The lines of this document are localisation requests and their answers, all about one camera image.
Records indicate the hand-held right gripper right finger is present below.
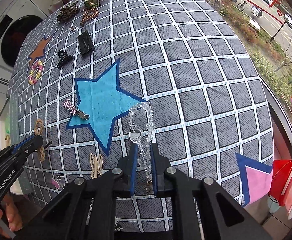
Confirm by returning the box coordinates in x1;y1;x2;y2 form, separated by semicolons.
150;142;274;240

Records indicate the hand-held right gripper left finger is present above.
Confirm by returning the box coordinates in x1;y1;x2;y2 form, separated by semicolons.
13;143;139;240

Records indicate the beige braided hair tie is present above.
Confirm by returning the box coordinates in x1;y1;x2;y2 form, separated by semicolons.
33;119;46;162

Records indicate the white box with green rim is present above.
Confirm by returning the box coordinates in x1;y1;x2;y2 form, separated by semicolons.
0;95;31;195

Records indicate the beige rabbit hair clip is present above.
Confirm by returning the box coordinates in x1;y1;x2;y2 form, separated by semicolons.
89;153;104;179

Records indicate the clear crystal bead chain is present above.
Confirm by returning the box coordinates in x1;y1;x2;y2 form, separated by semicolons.
128;102;154;193

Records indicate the small black hair claw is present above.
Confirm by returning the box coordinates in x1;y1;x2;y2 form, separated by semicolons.
56;50;74;69

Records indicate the person's left hand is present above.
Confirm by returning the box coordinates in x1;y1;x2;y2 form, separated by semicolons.
0;194;23;238

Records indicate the silver pink star hair clip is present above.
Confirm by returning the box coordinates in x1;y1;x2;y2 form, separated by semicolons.
63;99;90;121

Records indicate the grey checked star tablecloth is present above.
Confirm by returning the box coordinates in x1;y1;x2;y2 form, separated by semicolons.
7;0;274;233

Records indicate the black rectangular hair claw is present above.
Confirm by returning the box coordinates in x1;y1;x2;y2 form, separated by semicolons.
77;30;95;55

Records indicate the white washing machine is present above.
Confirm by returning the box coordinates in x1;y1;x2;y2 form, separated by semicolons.
0;0;52;68

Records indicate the red plastic container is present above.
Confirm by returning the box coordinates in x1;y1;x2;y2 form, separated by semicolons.
268;157;292;220

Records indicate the brown striped hair claw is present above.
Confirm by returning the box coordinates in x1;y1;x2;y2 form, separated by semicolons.
80;7;99;27

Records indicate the parked scooter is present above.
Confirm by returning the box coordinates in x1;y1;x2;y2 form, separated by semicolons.
250;5;263;18

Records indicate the red window decal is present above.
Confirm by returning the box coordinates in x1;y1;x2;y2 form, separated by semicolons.
202;0;287;26

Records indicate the colourful beaded bracelet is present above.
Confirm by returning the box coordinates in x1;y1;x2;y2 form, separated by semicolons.
28;60;44;86

